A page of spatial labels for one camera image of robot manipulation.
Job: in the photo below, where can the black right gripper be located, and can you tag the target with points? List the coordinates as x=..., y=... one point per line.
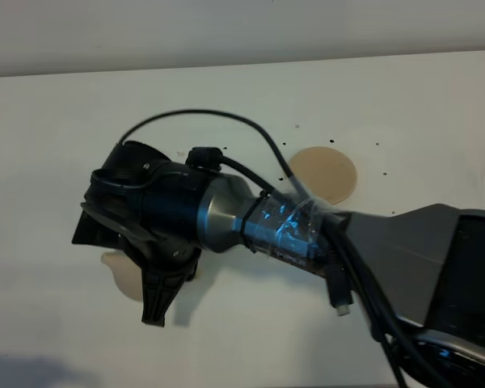
x=154, y=204

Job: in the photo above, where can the tan teapot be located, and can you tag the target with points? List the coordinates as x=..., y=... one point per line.
x=125, y=273

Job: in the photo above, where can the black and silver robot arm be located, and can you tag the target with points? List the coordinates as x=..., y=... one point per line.
x=419, y=276

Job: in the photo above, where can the tan teapot saucer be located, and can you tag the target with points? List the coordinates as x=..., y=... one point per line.
x=326, y=172

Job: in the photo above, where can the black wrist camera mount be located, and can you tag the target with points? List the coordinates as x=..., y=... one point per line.
x=92, y=228

